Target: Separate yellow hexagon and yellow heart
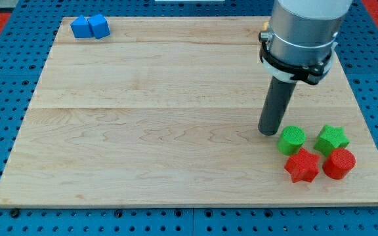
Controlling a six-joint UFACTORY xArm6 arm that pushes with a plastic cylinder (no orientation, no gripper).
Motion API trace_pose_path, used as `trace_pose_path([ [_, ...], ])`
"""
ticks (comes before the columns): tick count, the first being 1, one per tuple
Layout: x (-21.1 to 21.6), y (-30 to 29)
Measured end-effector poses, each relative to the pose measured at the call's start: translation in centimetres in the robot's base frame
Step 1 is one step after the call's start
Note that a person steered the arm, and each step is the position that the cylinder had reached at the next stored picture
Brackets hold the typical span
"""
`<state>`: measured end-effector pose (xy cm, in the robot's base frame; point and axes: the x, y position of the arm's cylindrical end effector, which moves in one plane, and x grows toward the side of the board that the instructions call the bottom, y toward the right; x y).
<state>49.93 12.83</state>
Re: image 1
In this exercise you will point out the green star block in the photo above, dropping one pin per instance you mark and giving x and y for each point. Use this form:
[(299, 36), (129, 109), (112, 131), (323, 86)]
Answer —
[(330, 138)]

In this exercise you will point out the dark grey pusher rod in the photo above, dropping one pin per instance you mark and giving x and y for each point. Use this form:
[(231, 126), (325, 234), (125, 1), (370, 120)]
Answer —
[(276, 102)]

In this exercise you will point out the blue cube block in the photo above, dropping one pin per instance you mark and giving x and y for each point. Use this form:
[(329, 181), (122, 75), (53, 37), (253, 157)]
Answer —
[(99, 26)]

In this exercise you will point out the red cylinder block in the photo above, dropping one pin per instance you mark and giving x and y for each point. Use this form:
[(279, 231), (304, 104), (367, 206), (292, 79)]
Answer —
[(339, 163)]

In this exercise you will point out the green cylinder block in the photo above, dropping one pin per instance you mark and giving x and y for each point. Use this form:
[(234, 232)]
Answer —
[(291, 140)]

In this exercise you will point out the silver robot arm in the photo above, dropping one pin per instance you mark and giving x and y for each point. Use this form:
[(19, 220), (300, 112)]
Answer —
[(299, 41)]

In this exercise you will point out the blue triangular block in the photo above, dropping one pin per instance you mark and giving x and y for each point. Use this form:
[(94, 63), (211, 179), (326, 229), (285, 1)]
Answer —
[(81, 28)]

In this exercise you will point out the red star block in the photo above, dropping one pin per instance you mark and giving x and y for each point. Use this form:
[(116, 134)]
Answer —
[(302, 166)]

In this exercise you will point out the light wooden board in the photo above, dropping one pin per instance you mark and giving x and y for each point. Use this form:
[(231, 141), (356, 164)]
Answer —
[(163, 112)]

